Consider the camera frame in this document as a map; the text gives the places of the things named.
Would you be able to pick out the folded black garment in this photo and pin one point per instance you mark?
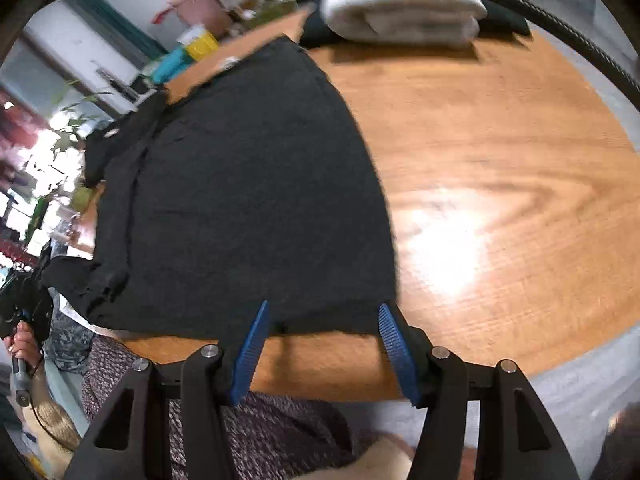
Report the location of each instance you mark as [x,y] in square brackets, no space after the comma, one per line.
[499,23]

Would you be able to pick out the left hand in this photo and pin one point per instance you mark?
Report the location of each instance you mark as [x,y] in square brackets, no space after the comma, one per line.
[23,345]

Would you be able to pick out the blue storage case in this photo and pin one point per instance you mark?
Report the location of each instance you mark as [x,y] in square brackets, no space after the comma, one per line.
[171,65]

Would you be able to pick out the yellow bag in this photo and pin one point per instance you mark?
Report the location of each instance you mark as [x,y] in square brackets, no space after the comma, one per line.
[200,43]

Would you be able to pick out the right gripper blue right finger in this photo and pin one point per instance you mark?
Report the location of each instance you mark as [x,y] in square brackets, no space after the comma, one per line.
[517,438]

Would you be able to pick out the white garment tag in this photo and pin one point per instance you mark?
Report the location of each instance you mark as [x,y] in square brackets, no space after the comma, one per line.
[227,63]

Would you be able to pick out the potted green plant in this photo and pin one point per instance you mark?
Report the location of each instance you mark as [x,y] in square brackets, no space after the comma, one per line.
[75,114]

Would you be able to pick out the green cardboard box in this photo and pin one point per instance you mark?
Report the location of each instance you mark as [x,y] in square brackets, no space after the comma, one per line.
[269,12]

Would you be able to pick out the folded white towel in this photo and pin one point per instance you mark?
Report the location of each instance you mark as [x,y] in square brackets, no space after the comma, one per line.
[443,23]

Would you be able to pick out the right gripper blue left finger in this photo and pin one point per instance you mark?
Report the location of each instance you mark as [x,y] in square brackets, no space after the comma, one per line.
[129,438]

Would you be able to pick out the black garment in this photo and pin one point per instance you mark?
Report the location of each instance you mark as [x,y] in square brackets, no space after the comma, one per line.
[499,23]
[256,189]

